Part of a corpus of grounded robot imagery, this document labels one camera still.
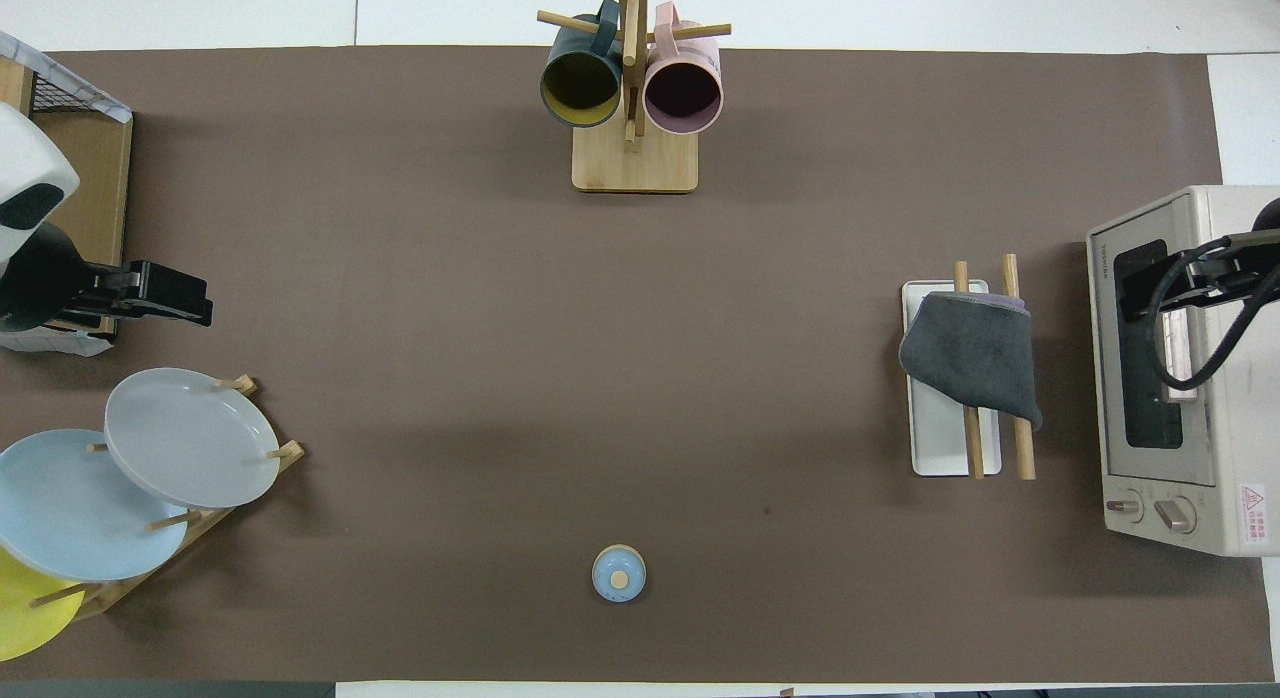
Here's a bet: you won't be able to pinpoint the light blue plate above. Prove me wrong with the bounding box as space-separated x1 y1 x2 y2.
0 429 191 582

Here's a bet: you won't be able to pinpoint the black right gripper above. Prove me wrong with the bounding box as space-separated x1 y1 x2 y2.
1115 198 1280 324

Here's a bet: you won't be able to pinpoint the white crumpled plastic sheet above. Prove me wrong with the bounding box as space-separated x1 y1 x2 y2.
0 318 116 357

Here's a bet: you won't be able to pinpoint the yellow plate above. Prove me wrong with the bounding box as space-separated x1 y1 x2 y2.
0 546 87 663

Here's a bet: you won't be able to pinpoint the white towel rack wooden rods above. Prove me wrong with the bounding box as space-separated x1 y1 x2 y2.
901 254 1037 481

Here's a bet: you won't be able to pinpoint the pale grey plate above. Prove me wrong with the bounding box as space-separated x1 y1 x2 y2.
104 367 282 510

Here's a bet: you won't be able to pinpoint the dark teal mug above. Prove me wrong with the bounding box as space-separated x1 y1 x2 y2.
540 0 626 129

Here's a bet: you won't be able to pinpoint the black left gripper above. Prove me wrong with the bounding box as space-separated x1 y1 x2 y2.
0 223 214 334

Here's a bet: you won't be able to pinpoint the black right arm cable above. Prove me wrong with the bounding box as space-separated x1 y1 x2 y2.
1140 228 1280 391

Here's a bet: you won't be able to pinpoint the wooden plate rack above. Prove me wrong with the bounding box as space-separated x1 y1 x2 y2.
30 375 305 621

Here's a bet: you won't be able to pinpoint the purple and grey towel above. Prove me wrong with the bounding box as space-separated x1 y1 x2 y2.
898 291 1044 432

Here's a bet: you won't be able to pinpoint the brown table mat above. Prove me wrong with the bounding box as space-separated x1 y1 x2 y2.
0 46 1276 684

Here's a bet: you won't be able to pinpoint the pink mug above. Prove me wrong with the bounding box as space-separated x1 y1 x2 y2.
643 3 724 136

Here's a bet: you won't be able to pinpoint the wooden mug tree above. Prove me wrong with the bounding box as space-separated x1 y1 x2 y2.
537 0 732 194

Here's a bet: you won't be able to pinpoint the small blue bell wooden knob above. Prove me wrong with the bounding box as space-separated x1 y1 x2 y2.
591 544 647 604

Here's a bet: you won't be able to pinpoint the black wire basket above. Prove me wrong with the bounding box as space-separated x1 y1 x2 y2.
20 68 76 114

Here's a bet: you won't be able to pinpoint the white marbled paper sheet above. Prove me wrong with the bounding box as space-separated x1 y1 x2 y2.
0 30 134 125

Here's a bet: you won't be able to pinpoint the wooden shelf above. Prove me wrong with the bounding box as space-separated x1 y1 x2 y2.
0 53 134 329

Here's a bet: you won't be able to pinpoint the cream toaster oven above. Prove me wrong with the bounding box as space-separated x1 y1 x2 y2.
1086 185 1280 558

